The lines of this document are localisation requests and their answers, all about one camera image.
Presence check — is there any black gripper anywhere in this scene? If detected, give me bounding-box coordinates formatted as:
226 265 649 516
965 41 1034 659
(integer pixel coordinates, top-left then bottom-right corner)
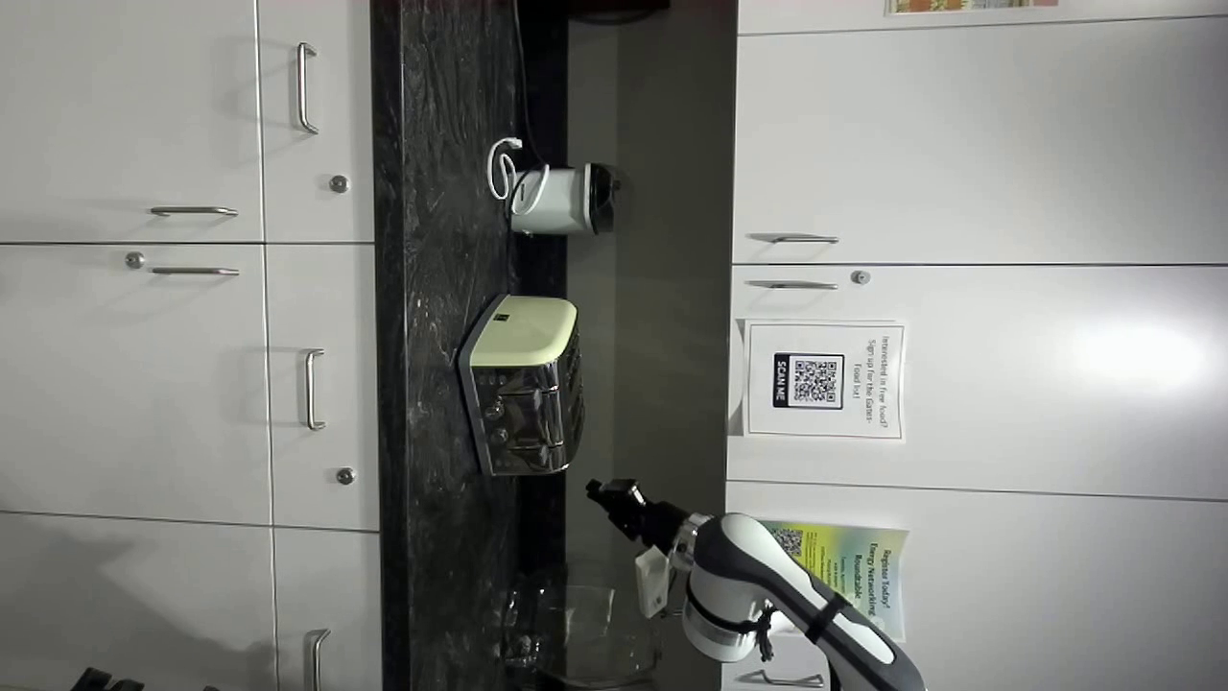
583 475 706 557

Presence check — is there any clear container with cream lid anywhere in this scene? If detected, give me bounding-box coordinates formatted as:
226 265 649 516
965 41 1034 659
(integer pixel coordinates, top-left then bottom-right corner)
455 293 588 481

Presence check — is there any clear glass jar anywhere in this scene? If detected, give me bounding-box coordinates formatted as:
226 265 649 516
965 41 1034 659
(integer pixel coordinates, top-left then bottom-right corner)
487 579 668 691

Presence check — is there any QR code paper sign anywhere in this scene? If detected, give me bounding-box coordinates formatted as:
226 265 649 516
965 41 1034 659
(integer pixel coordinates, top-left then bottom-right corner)
735 315 912 448

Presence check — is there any green and yellow poster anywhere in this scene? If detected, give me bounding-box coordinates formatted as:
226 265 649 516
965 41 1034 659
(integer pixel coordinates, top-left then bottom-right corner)
758 516 912 650

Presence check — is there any white cabinet door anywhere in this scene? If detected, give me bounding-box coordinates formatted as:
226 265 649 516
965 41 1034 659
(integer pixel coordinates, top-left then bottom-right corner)
721 481 1228 691
725 262 1228 508
273 524 387 691
0 509 282 691
732 19 1228 271
264 241 382 536
0 0 269 250
258 0 381 250
0 241 277 531

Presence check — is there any black round object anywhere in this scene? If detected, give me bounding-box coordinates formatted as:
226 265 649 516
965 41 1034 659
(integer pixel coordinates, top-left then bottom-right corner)
562 0 675 26

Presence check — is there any colourful paper strip poster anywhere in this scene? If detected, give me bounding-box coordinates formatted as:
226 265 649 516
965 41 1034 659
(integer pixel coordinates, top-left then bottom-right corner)
881 0 1065 19

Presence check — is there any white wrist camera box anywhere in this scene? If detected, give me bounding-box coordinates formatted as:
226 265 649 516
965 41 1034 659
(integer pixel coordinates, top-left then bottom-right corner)
634 547 680 621

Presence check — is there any silver cabinet bar handle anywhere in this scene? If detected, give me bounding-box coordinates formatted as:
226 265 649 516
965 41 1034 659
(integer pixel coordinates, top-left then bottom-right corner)
300 625 333 691
743 278 841 296
287 37 321 140
295 346 328 433
743 229 845 250
147 262 240 283
147 200 240 225

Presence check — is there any white coiled power cord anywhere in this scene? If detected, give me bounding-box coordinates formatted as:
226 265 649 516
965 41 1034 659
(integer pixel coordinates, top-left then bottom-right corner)
484 135 553 214

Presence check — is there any dark object at frame edge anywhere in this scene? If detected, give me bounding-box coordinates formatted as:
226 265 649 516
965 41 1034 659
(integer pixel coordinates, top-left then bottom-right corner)
67 666 226 691

